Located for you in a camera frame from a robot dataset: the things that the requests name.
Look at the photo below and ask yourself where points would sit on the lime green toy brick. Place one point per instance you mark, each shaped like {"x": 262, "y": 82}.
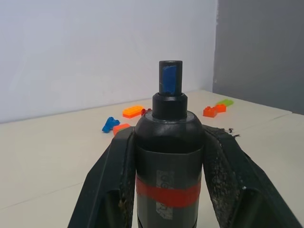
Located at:
{"x": 225, "y": 102}

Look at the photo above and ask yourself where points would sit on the orange toy brick block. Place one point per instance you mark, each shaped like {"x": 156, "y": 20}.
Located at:
{"x": 210, "y": 111}

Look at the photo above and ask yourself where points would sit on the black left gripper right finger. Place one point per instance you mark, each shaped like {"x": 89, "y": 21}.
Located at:
{"x": 240, "y": 180}

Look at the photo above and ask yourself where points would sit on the blue toy brick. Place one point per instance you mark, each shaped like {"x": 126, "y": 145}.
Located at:
{"x": 109, "y": 124}

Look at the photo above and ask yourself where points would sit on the small red toy brick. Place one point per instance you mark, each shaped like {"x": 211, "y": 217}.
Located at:
{"x": 143, "y": 111}

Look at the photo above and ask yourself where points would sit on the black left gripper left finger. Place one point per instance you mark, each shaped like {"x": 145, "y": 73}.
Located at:
{"x": 104, "y": 180}

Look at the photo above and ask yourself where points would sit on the flat orange toy brick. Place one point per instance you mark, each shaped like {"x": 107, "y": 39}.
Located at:
{"x": 132, "y": 111}

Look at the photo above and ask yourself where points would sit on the red-orange toy brick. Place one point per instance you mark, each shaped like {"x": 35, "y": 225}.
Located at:
{"x": 221, "y": 108}

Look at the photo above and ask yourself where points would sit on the small orange toy brick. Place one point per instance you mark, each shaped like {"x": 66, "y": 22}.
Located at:
{"x": 120, "y": 128}

